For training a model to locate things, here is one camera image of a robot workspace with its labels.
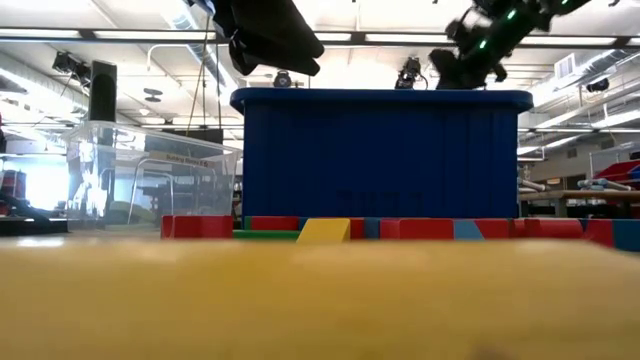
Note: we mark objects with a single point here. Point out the blue wedge block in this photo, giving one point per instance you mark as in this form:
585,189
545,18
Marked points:
467,231

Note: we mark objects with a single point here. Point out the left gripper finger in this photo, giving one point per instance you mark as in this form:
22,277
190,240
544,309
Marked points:
242,57
280,40

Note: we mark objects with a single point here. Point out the black ceiling column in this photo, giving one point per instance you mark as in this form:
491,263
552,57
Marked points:
102,95

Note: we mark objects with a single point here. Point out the yellow cylinder block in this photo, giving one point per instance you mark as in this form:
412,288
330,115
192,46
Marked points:
300,300

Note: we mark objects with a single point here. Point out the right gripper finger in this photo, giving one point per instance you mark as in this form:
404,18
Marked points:
455,70

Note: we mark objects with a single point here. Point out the wooden background table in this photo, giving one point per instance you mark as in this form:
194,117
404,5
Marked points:
575,196

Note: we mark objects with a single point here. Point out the red storage bin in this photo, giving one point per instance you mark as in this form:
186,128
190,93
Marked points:
622,172

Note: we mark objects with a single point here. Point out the clear plastic block container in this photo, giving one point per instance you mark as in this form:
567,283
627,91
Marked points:
100,150

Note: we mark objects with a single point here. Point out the large blue plastic bin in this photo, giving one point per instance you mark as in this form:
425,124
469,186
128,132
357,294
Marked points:
380,150

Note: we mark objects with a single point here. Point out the red arch block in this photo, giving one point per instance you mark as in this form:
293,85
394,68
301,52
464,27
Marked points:
599,231

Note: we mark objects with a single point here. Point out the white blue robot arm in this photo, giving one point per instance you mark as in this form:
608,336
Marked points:
530,185
600,185

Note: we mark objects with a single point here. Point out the small black dome fixture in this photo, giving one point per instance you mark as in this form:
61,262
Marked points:
282,79

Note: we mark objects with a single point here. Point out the yellow wedge block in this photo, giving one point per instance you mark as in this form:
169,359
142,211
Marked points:
325,231

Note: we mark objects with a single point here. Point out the black mounted camera device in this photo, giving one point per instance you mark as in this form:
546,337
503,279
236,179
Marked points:
410,72

